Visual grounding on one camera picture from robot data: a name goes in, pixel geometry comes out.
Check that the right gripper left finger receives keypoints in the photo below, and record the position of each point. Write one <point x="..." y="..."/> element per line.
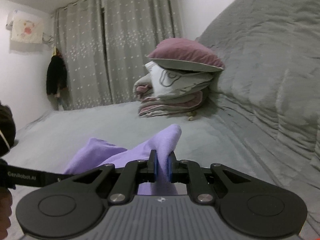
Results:
<point x="129" y="178"/>

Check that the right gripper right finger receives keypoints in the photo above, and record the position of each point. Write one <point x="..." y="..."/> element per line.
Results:
<point x="191" y="174"/>

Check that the purple pants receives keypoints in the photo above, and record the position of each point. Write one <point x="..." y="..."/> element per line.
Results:
<point x="98" y="152"/>

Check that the person's left hand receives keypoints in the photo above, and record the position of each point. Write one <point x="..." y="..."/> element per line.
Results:
<point x="5" y="212"/>

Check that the black and beige jacket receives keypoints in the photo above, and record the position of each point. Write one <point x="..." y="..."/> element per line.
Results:
<point x="8" y="130"/>

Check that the folded floral quilt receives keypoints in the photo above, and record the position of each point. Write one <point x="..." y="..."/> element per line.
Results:
<point x="151" y="106"/>

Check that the white floral pillow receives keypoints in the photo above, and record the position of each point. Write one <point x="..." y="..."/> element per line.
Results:
<point x="172" y="83"/>

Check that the black hanging coat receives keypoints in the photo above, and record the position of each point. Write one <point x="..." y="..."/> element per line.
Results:
<point x="56" y="79"/>

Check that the pink grey pillow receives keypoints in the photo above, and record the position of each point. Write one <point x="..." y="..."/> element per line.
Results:
<point x="186" y="55"/>

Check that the grey dotted curtain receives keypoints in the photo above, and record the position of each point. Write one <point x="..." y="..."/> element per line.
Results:
<point x="105" y="45"/>

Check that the grey quilted blanket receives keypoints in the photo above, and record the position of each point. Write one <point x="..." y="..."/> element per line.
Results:
<point x="268" y="93"/>

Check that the white wall cloth hanging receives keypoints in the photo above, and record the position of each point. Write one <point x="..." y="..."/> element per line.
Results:
<point x="25" y="27"/>

